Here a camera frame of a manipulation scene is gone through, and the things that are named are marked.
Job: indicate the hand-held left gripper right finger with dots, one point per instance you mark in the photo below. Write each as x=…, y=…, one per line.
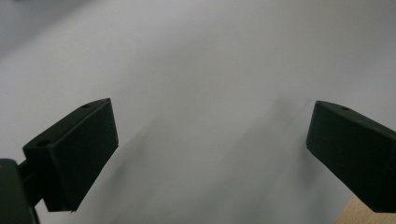
x=358, y=155

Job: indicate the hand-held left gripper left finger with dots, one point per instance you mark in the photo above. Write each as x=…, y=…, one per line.
x=74, y=158

